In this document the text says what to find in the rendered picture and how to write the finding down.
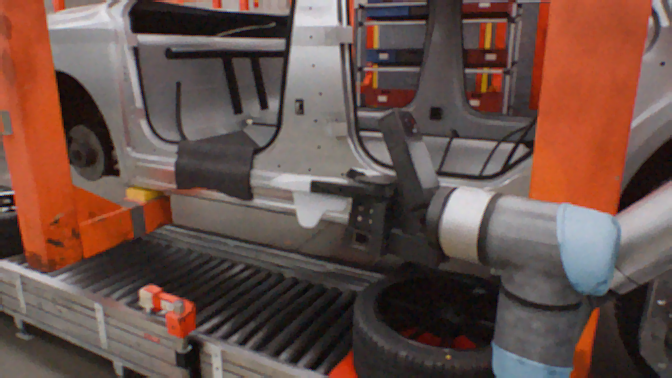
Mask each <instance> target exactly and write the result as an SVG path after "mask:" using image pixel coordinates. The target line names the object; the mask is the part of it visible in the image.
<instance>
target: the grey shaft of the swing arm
mask: <svg viewBox="0 0 672 378"><path fill-rule="evenodd" d="M173 305H174V314H175V315H178V316H180V315H181V314H183V313H185V303H184V300H183V299H177V300H175V301H174V304H173ZM177 345H178V348H177V349H175V350H174V353H175V362H176V367H178V368H181V374H182V378H202V370H201V369H200V358H199V347H198V343H196V342H193V341H191V340H190V339H189V334H188V335H185V336H184V337H183V338H179V337H177Z"/></svg>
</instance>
